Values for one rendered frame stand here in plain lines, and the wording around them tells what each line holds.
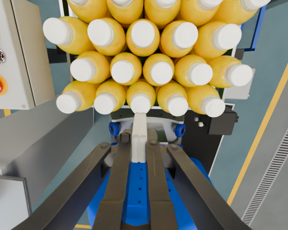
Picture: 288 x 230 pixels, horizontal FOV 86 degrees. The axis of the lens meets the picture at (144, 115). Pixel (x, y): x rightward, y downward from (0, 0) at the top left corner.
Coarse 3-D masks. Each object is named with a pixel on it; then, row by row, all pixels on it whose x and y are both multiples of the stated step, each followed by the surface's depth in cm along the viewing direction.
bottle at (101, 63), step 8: (80, 56) 30; (88, 56) 30; (96, 56) 31; (104, 56) 34; (112, 56) 43; (96, 64) 30; (104, 64) 32; (96, 72) 30; (104, 72) 32; (88, 80) 31; (96, 80) 32
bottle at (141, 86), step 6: (144, 78) 41; (132, 84) 35; (138, 84) 34; (144, 84) 34; (150, 84) 37; (132, 90) 33; (138, 90) 32; (144, 90) 32; (150, 90) 33; (126, 96) 35; (132, 96) 32; (150, 96) 32; (150, 102) 32; (150, 108) 34
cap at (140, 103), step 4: (136, 96) 29; (140, 96) 29; (144, 96) 30; (132, 100) 29; (136, 100) 29; (140, 100) 29; (144, 100) 29; (148, 100) 29; (132, 104) 30; (136, 104) 30; (140, 104) 30; (144, 104) 30; (148, 104) 30; (132, 108) 30; (136, 108) 30; (140, 108) 30; (144, 108) 30; (148, 108) 30; (140, 112) 30; (144, 112) 30
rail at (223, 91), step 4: (232, 48) 38; (228, 52) 39; (232, 52) 38; (232, 56) 38; (220, 88) 43; (224, 88) 41; (220, 92) 43; (224, 92) 41; (220, 96) 43; (224, 96) 42
